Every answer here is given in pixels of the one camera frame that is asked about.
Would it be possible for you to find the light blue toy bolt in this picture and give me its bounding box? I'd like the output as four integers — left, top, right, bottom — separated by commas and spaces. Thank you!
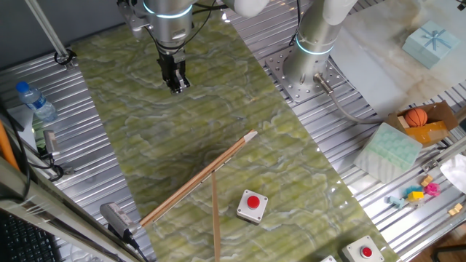
386, 195, 406, 210

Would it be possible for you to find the green marble pattern mat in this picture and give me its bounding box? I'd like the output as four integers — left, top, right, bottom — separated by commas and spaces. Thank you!
71, 9, 401, 262

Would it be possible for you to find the white plastic bag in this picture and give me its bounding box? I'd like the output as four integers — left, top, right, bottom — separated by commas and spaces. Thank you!
439, 154, 466, 194

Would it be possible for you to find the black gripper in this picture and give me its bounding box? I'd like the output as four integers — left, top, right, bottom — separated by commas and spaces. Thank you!
157, 50, 191, 95

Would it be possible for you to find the grey metal frame beam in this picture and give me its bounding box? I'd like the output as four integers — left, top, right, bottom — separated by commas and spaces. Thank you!
0, 156, 146, 262

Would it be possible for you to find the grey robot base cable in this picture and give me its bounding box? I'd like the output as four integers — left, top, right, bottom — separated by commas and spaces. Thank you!
313, 72, 387, 125

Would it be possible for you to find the orange yellow packet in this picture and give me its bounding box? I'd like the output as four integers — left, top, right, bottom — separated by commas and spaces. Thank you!
405, 120, 449, 145

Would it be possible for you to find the brown cardboard box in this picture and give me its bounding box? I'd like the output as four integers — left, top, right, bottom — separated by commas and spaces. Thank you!
385, 100, 459, 148

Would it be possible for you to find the white box large red button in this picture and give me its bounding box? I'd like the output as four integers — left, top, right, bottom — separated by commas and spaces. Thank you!
236, 188, 269, 224

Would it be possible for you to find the white marble pattern sheet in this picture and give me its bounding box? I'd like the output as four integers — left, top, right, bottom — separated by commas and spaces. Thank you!
329, 0, 466, 118

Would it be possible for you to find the light blue gift box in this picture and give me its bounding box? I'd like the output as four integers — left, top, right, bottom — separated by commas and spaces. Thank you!
401, 20, 461, 70

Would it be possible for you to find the orange stick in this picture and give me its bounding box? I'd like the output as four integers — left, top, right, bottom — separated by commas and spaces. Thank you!
0, 119, 20, 172

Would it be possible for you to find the aluminium tripod pole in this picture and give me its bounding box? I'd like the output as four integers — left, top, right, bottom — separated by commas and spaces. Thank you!
23, 0, 76, 70

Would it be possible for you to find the pink toy piece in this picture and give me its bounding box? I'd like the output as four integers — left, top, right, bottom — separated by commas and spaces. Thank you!
424, 182, 442, 198

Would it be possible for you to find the silver wrist bracket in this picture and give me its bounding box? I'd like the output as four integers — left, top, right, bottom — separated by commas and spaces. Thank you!
116, 0, 147, 39

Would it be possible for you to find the small orange basketball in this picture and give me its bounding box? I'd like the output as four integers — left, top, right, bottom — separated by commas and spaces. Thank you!
404, 107, 429, 128

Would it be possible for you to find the tan wooden toy block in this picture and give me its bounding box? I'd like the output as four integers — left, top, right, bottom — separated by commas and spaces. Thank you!
447, 202, 465, 217

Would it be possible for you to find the blue toy piece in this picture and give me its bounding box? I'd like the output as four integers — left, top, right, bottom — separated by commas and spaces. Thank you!
404, 185, 423, 198

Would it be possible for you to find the white box small red button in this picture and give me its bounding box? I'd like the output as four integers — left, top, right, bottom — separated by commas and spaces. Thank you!
341, 235, 386, 262

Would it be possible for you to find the wooden picture frame green sheet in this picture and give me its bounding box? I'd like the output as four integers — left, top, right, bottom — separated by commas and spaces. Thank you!
139, 129, 258, 229

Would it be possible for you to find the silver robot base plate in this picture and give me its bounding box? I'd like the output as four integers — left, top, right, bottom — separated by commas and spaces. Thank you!
264, 46, 351, 103

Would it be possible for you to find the clear water bottle blue cap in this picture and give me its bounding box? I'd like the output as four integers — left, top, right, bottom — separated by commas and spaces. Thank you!
15, 80, 58, 123

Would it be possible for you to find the large grey ribbed camera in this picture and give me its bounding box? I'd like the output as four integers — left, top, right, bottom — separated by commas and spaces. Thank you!
99, 202, 138, 242

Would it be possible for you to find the wooden lever slat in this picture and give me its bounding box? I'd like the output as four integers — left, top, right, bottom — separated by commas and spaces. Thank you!
210, 170, 222, 262

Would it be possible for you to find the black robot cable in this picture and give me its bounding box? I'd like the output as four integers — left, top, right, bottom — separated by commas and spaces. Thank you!
144, 0, 229, 56
288, 0, 304, 47

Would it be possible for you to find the black keyboard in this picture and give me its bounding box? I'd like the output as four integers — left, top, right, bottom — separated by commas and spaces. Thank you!
0, 210, 63, 262

